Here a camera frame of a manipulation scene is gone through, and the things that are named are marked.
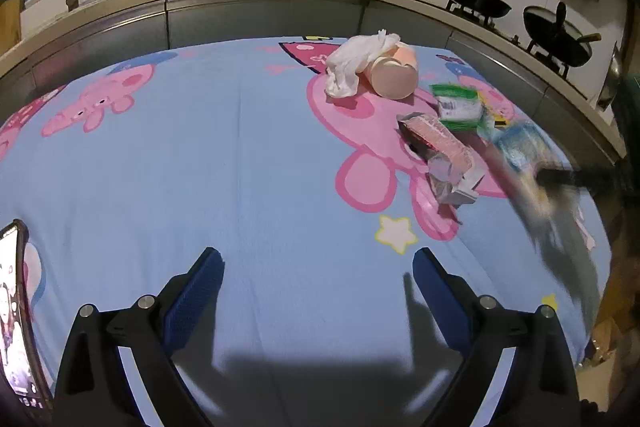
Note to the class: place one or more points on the green white snack packet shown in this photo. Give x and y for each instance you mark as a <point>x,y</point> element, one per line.
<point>459,108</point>

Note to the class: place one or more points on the white tissue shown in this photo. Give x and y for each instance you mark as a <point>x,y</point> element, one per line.
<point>345,64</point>

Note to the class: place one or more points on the pink white crushed carton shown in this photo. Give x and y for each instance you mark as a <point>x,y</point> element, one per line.
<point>451,169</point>

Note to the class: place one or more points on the smartphone with lit screen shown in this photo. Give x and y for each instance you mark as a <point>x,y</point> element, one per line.
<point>24,390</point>

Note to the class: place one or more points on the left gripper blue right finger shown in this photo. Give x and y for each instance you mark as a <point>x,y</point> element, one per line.
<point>467,329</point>

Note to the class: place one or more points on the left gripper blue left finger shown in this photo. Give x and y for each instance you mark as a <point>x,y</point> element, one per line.
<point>163,325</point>

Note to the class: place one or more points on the black lidded wok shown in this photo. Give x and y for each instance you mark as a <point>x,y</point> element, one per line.
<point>554,34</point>

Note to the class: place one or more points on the steel wok lid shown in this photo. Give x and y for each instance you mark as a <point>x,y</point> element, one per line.
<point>612,80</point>

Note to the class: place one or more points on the blue cartoon pig tablecloth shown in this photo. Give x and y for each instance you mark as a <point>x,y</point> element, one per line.
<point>317,206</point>

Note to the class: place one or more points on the pink paper cup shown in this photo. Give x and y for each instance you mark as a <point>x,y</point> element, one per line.
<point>395,74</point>

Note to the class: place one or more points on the yellow snack wrapper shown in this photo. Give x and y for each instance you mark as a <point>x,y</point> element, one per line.
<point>515,156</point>

